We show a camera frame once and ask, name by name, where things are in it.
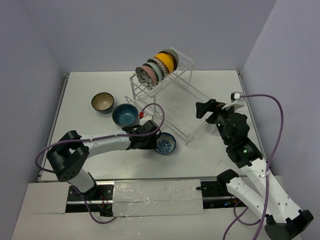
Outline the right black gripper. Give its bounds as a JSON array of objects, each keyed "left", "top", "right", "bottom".
[{"left": 195, "top": 98, "right": 239, "bottom": 145}]

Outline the red patterned white bowl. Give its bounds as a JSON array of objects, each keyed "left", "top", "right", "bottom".
[{"left": 152, "top": 57, "right": 170, "bottom": 78}]

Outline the light green ceramic bowl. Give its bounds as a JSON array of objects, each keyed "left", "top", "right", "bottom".
[{"left": 147, "top": 59, "right": 164, "bottom": 82}]

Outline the yellow bowl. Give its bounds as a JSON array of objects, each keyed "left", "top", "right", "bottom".
[{"left": 154, "top": 52, "right": 174, "bottom": 74}]

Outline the leaf patterned bowl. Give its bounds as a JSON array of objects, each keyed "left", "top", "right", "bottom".
[{"left": 135, "top": 66, "right": 153, "bottom": 90}]

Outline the pink patterned bowl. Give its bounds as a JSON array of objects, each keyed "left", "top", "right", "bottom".
[{"left": 142, "top": 63, "right": 158, "bottom": 87}]

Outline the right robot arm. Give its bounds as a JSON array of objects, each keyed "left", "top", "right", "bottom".
[{"left": 195, "top": 99, "right": 314, "bottom": 240}]

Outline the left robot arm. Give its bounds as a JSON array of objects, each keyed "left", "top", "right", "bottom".
[{"left": 46, "top": 120, "right": 160, "bottom": 200}]

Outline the white slotted spatula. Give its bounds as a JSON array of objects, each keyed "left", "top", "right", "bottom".
[{"left": 205, "top": 119, "right": 216, "bottom": 134}]

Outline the dark blue ceramic bowl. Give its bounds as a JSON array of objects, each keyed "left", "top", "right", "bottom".
[{"left": 111, "top": 103, "right": 139, "bottom": 127}]

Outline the clear taped plastic sheet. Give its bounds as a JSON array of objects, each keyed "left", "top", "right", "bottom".
[{"left": 112, "top": 179, "right": 204, "bottom": 217}]

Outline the beige bowl black rim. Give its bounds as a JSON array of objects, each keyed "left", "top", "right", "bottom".
[{"left": 91, "top": 92, "right": 115, "bottom": 114}]

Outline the white wire dish rack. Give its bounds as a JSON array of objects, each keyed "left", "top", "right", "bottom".
[{"left": 125, "top": 47, "right": 210, "bottom": 143}]

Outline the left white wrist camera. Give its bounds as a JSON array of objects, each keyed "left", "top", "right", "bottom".
[{"left": 139, "top": 112, "right": 154, "bottom": 125}]

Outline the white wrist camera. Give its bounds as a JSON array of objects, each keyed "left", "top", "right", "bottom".
[
  {"left": 222, "top": 91, "right": 247, "bottom": 111},
  {"left": 139, "top": 112, "right": 154, "bottom": 125}
]

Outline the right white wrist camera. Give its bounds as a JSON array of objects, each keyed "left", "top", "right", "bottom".
[{"left": 222, "top": 91, "right": 247, "bottom": 111}]

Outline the black mounting rail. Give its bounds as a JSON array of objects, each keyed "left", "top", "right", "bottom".
[{"left": 65, "top": 179, "right": 238, "bottom": 217}]

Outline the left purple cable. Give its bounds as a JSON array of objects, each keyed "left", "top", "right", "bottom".
[{"left": 34, "top": 102, "right": 166, "bottom": 224}]

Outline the purple cable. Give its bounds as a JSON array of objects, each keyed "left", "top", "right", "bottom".
[
  {"left": 34, "top": 102, "right": 166, "bottom": 224},
  {"left": 222, "top": 92, "right": 285, "bottom": 240}
]

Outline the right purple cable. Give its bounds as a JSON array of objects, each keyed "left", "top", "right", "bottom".
[{"left": 222, "top": 92, "right": 285, "bottom": 240}]

